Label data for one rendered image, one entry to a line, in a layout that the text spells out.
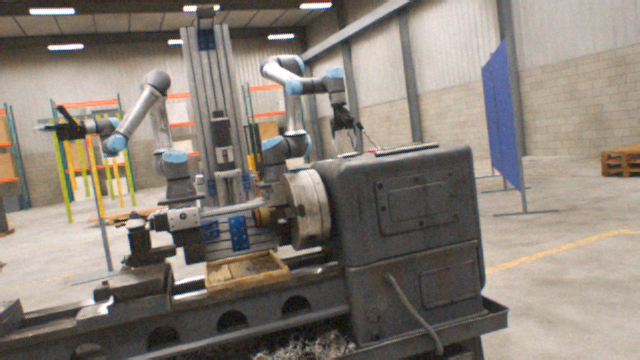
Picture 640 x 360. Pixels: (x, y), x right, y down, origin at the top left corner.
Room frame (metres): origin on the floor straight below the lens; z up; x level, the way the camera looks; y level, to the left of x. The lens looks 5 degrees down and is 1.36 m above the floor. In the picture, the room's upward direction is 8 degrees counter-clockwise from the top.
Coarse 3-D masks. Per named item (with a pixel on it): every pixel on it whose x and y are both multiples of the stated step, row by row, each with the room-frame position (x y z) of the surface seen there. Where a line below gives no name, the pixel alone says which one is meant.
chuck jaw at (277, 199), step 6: (276, 186) 1.89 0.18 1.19; (282, 186) 1.89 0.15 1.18; (276, 192) 1.87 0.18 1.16; (282, 192) 1.87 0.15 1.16; (270, 198) 1.85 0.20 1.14; (276, 198) 1.85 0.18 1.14; (282, 198) 1.85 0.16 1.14; (270, 204) 1.83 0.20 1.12; (276, 204) 1.83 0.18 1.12; (282, 204) 1.84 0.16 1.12; (288, 204) 1.86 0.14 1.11
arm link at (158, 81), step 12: (156, 72) 2.31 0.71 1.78; (156, 84) 2.26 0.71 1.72; (168, 84) 2.32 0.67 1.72; (144, 96) 2.24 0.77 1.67; (156, 96) 2.27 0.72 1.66; (132, 108) 2.21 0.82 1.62; (144, 108) 2.23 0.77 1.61; (132, 120) 2.19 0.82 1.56; (120, 132) 2.16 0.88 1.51; (132, 132) 2.19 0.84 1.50; (108, 144) 2.13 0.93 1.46; (120, 144) 2.13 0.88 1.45
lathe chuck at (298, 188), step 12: (288, 180) 1.76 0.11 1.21; (300, 180) 1.76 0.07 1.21; (312, 180) 1.76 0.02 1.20; (288, 192) 1.78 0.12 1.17; (300, 192) 1.72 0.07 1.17; (312, 192) 1.73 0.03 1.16; (312, 204) 1.71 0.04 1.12; (300, 216) 1.69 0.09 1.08; (312, 216) 1.70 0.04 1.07; (300, 228) 1.69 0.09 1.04; (312, 228) 1.71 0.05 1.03; (300, 240) 1.72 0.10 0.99
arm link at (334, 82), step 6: (330, 72) 2.03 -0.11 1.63; (336, 72) 2.02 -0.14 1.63; (342, 72) 2.05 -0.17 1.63; (324, 78) 2.08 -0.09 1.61; (330, 78) 2.03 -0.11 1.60; (336, 78) 2.02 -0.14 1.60; (342, 78) 2.04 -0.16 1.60; (324, 84) 2.07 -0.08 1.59; (330, 84) 2.03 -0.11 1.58; (336, 84) 2.02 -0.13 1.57; (342, 84) 2.03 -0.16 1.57; (330, 90) 2.03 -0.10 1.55; (336, 90) 2.02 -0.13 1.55; (342, 90) 2.03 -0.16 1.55
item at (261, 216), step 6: (252, 210) 1.79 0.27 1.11; (258, 210) 1.79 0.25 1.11; (264, 210) 1.78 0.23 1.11; (270, 210) 1.80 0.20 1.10; (252, 216) 1.82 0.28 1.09; (258, 216) 1.77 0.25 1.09; (264, 216) 1.77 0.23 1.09; (270, 216) 1.77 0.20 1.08; (258, 222) 1.77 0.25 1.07; (264, 222) 1.77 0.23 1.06; (270, 222) 1.78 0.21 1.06
